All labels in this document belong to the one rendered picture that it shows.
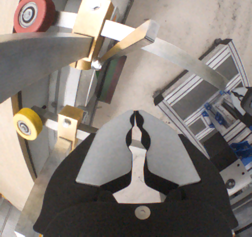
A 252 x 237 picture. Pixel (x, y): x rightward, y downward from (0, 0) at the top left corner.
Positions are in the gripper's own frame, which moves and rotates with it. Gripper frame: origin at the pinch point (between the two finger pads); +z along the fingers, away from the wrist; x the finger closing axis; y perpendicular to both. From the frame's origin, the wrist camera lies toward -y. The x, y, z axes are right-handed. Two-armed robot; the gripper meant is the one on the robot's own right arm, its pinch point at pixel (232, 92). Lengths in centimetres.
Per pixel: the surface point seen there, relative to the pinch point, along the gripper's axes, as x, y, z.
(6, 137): -34, -58, -7
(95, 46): -3.5, -35.0, -4.2
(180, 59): -0.3, -20.0, -3.4
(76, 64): -7.7, -37.6, -3.7
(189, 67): -0.8, -17.5, -3.4
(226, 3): 80, 37, 83
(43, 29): -2.3, -44.8, -6.1
